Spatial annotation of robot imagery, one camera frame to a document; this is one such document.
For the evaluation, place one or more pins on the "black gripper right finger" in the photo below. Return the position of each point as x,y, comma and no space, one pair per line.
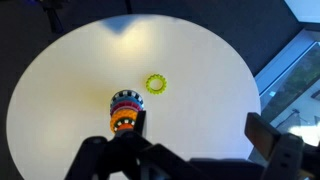
263,136

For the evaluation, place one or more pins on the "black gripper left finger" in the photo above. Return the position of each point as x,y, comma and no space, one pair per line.
140,122

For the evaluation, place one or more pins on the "orange stacker peg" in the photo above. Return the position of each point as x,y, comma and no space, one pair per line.
125,127

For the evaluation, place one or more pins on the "white window frame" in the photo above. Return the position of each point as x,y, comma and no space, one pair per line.
283,56

